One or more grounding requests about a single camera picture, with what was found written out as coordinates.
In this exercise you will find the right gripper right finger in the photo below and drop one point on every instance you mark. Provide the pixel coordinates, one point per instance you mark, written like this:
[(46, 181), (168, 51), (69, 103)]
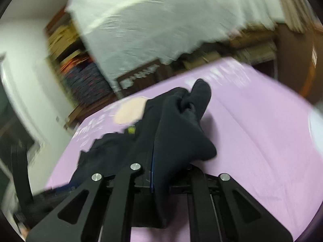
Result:
[(222, 210)]

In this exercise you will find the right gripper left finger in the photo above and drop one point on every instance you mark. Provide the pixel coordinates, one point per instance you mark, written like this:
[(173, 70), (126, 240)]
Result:
[(93, 212)]

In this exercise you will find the pink printed bed sheet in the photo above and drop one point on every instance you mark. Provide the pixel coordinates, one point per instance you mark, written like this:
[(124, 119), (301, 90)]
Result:
[(267, 138)]

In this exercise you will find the dark wooden chair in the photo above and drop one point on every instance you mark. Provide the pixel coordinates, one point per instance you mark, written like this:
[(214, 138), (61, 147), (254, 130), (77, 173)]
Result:
[(143, 77)]

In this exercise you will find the rattan wooden armchair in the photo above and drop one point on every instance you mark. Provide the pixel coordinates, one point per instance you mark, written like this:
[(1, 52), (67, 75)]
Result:
[(299, 57)]

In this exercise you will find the tan cardboard boxes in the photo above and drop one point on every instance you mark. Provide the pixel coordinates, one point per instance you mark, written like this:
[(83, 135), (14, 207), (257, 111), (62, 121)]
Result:
[(63, 39)]

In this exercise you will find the white lace cover cloth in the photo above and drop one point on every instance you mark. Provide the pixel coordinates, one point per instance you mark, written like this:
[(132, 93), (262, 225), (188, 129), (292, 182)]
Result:
[(124, 34)]

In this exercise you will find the beige patterned curtain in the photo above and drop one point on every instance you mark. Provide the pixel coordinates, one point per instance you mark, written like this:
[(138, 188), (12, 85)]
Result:
[(299, 15)]

